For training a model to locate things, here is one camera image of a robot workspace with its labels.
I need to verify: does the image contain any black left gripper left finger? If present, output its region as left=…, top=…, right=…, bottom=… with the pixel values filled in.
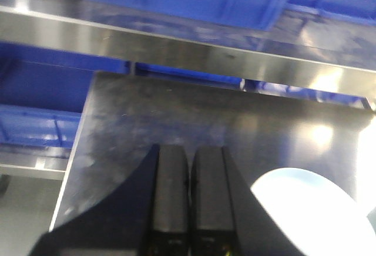
left=30, top=144, right=189, bottom=255

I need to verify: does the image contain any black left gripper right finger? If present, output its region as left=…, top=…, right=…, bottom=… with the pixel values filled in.
left=191, top=146, right=302, bottom=255

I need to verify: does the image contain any light blue plate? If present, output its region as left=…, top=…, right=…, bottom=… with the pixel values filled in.
left=250, top=168, right=375, bottom=255

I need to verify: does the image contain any stainless steel shelf rail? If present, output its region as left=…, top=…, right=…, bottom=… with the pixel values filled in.
left=1, top=0, right=375, bottom=107

